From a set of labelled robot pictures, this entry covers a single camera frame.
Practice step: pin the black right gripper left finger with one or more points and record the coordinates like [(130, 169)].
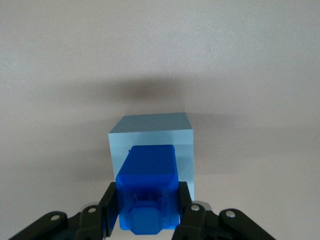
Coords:
[(87, 225)]

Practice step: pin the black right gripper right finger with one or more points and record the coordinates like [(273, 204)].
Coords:
[(200, 225)]

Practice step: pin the blue plastic part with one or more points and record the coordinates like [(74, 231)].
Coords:
[(147, 170)]

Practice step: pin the gray cube base with recess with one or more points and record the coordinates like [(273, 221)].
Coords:
[(150, 125)]

